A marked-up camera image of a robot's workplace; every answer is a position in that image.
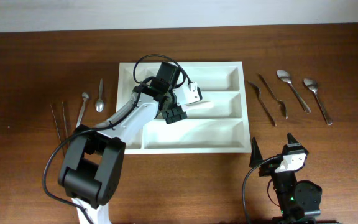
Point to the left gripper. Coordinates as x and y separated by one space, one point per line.
176 111

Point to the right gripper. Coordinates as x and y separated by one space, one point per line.
256 156

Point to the pink plastic knife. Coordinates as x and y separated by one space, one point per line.
198 106

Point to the small steel teaspoon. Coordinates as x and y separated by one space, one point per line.
99 105
85 98

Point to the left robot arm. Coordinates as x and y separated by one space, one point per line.
92 166

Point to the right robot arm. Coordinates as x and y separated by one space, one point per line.
298 200

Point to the steel fork right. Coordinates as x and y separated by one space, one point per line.
280 102

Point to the steel fork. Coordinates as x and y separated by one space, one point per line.
280 102
259 96

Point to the white plastic cutlery tray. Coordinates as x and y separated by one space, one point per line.
224 128

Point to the steel fork left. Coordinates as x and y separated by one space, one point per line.
259 96

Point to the large steel spoon left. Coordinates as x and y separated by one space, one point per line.
286 77

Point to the large steel spoon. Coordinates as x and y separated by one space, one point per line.
313 86
286 77

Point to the large steel spoon right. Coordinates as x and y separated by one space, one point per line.
313 86

